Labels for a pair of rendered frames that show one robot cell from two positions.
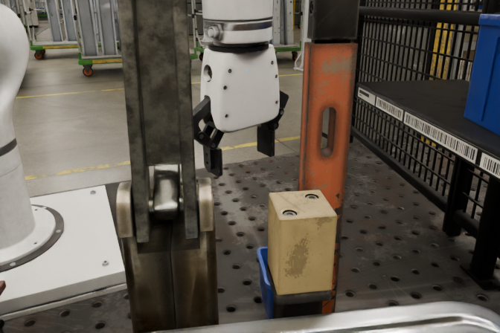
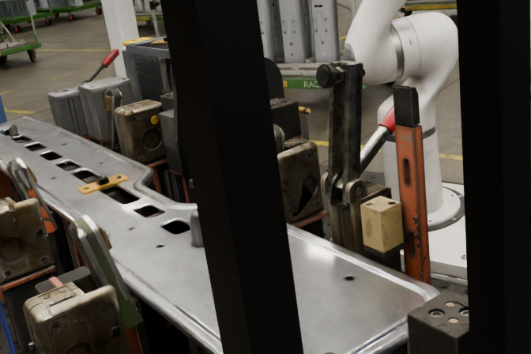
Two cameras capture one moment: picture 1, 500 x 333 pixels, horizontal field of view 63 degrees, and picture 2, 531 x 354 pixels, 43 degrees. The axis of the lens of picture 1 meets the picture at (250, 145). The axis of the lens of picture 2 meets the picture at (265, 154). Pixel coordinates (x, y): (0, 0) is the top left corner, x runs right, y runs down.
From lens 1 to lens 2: 0.67 m
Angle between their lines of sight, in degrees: 60
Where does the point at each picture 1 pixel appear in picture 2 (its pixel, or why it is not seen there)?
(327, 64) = (401, 136)
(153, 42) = (343, 111)
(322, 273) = (378, 241)
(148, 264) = (333, 212)
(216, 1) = not seen: hidden behind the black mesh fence
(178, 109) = (344, 143)
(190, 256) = (347, 214)
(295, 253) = (367, 224)
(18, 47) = (445, 54)
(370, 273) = not seen: outside the picture
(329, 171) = (410, 194)
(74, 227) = not seen: hidden behind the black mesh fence
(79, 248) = (457, 238)
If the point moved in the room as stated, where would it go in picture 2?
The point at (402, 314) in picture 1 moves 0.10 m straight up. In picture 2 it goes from (401, 276) to (395, 191)
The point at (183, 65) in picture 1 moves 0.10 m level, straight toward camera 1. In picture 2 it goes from (346, 124) to (281, 148)
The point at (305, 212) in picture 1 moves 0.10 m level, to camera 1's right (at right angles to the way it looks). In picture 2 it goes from (373, 206) to (433, 235)
